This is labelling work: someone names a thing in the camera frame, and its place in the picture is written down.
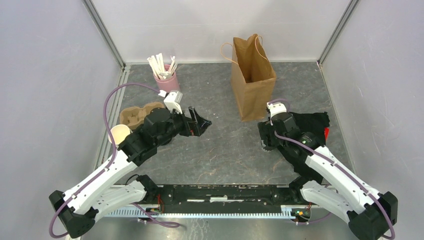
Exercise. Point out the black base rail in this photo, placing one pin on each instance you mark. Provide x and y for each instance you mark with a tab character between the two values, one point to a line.
222	199

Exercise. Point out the stack of paper cups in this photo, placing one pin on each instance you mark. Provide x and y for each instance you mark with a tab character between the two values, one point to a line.
119	133

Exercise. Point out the red small object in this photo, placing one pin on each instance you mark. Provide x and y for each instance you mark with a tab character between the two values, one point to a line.
327	132

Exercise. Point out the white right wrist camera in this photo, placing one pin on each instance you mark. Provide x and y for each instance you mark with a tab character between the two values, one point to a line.
275	109

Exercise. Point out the black paper coffee cup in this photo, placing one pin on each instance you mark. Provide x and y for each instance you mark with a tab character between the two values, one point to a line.
267	147

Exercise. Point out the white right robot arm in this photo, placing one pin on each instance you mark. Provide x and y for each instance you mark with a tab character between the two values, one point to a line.
326	181

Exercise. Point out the pink straw holder cup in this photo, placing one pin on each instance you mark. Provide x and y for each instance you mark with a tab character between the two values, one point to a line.
169	84

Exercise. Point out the brown paper bag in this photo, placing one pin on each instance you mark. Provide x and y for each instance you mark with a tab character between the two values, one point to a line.
252	76

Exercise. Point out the aluminium slotted cable duct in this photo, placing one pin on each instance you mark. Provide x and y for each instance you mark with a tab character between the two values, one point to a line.
128	210

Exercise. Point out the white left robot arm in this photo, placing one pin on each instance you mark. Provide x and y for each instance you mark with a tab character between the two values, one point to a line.
81	206

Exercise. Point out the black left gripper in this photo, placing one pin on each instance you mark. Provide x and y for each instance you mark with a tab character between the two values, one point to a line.
192	128

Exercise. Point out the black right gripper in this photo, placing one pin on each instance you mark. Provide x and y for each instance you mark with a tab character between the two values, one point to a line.
265	127

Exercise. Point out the brown cardboard cup carrier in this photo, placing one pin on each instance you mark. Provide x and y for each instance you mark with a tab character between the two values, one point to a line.
134	116

